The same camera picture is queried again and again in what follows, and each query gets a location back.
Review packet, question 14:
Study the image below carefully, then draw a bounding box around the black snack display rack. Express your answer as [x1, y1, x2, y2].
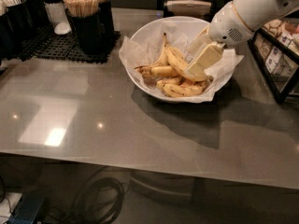
[248, 18, 299, 103]

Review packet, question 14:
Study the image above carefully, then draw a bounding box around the dark syrup bottle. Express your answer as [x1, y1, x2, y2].
[98, 0, 114, 43]

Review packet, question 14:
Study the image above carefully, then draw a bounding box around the long banana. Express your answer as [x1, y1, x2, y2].
[163, 33, 213, 82]

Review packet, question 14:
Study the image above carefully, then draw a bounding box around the black napkin holder with napkins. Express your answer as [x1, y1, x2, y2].
[164, 0, 213, 21]

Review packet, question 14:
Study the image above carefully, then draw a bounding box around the white paper liner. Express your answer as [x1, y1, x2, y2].
[118, 23, 245, 104]

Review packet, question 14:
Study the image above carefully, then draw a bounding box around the black rubber grid mat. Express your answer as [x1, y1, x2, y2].
[15, 26, 121, 63]

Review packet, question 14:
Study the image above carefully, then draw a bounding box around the small middle banana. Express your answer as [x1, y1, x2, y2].
[150, 66, 178, 77]

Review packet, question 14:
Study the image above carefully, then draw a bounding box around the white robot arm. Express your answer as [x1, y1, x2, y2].
[186, 0, 299, 77]

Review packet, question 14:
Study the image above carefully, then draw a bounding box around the coiled black cable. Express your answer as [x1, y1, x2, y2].
[69, 168, 129, 224]

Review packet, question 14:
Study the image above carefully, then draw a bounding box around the left upright banana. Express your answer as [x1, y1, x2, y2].
[135, 45, 167, 70]

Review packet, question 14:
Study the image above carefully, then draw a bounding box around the black cutlery holder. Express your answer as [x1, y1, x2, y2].
[0, 0, 36, 59]

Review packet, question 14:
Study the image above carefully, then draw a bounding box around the black cup of stir sticks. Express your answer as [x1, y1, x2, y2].
[63, 0, 102, 55]

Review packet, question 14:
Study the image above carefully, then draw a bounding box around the white lidded cup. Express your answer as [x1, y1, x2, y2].
[43, 0, 67, 27]

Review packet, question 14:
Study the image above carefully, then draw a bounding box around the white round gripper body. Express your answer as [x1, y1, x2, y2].
[208, 2, 253, 48]

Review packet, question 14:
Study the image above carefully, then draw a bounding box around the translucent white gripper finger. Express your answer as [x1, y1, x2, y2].
[187, 25, 213, 60]

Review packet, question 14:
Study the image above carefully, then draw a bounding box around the front bottom banana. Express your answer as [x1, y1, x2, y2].
[163, 81, 208, 98]

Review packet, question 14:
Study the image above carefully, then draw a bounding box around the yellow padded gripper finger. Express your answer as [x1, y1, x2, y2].
[188, 42, 223, 76]

